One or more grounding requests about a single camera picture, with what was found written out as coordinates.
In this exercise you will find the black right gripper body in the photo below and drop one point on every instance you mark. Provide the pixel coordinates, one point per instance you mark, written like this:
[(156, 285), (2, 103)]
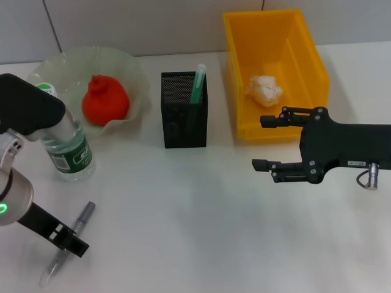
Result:
[(345, 146)]

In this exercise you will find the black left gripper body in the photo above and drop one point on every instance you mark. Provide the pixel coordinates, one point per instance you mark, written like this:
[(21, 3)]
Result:
[(39, 221)]

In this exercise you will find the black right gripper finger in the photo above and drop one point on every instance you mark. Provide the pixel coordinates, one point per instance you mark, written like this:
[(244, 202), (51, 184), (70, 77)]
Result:
[(287, 172), (290, 119)]

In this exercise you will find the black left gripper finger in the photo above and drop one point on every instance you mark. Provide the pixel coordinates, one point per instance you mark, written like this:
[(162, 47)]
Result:
[(73, 244)]

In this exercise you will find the silver glitter pen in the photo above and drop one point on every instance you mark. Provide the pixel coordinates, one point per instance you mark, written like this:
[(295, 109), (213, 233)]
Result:
[(85, 213)]

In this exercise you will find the white paper ball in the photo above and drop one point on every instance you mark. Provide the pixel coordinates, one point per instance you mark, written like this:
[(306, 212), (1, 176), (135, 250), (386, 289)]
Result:
[(264, 90)]

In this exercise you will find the clear water bottle green label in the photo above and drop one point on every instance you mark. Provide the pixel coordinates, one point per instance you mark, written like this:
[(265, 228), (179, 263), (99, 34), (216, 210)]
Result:
[(73, 158)]

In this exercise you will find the mint green pen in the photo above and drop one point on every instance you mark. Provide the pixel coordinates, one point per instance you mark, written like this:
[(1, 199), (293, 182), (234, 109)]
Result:
[(197, 85)]

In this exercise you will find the red-orange toy orange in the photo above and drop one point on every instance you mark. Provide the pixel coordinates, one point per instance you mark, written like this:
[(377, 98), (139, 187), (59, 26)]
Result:
[(104, 103)]

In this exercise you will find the black mesh pen holder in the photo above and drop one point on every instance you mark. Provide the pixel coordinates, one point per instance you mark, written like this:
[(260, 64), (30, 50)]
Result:
[(184, 128)]

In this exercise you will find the translucent wavy fruit plate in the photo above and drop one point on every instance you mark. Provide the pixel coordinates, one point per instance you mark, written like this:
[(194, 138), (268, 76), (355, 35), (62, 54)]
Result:
[(91, 61)]

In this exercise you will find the yellow plastic bin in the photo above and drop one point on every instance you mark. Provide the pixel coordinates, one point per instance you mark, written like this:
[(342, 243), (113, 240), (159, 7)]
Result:
[(268, 39)]

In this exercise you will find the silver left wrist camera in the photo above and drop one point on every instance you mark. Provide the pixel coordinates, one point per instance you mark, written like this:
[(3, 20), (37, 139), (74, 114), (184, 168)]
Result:
[(27, 107)]

